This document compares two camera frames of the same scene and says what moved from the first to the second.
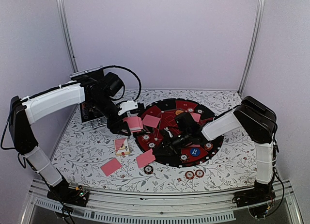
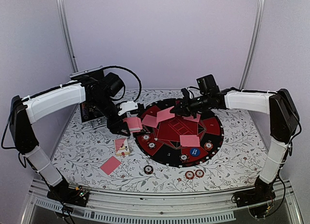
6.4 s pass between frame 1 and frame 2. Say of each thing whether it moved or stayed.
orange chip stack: stayed
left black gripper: stayed
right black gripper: moved
